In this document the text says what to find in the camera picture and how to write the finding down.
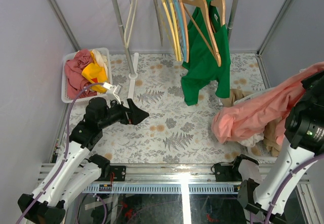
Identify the beige garment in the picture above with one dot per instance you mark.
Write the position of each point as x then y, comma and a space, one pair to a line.
269, 141

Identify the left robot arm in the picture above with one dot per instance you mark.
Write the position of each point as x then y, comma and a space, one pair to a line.
76, 169

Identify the yellow hanger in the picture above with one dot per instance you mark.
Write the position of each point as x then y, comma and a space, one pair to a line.
169, 28
171, 17

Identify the white right laundry basket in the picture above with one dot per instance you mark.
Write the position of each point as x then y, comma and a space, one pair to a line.
265, 155

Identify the right wooden hanger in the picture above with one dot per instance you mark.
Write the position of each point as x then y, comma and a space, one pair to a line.
221, 8

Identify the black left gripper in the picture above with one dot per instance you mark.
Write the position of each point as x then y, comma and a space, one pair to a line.
136, 115

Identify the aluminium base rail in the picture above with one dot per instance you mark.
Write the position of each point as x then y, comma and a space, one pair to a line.
167, 178

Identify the blue plastic hanger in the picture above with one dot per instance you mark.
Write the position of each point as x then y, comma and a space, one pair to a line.
179, 31

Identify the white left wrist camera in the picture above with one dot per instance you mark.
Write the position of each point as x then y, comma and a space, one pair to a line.
111, 92

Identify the salmon pink t shirt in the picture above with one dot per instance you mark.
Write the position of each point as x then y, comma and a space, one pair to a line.
250, 117

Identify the green t shirt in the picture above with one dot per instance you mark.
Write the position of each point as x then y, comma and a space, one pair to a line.
202, 66

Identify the grey plastic hanger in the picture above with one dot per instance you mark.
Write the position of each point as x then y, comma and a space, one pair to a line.
155, 2

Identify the cream garment in left basket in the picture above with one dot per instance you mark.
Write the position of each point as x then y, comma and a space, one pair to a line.
99, 59

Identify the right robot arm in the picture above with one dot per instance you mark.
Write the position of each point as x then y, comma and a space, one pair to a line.
302, 147

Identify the yellow garment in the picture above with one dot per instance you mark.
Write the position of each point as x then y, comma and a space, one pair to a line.
95, 73

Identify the cream plastic hanger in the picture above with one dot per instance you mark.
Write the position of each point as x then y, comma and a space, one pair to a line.
130, 23

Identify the white garment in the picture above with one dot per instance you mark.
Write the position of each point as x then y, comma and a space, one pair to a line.
251, 141

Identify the dusty rose garment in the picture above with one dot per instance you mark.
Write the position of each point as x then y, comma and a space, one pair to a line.
73, 71

